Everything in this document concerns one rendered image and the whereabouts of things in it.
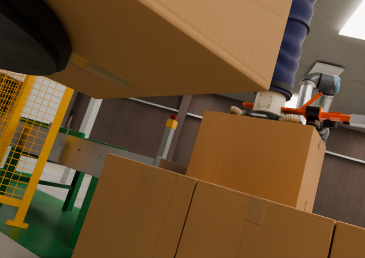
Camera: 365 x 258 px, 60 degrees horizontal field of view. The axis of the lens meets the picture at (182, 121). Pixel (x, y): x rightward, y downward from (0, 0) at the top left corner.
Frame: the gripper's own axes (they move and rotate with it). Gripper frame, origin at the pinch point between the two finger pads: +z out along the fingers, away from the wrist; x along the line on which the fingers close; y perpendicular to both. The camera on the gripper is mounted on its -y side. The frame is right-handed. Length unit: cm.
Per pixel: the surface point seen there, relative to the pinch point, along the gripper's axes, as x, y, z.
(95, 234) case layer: -82, 48, 83
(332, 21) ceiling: 290, 75, -356
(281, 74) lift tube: 17.3, 21.9, 9.0
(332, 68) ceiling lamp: 281, 87, -524
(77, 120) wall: 53, 941, -627
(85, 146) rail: -53, 118, 39
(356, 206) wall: 42, 6, -1031
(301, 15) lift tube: 56, 20, 8
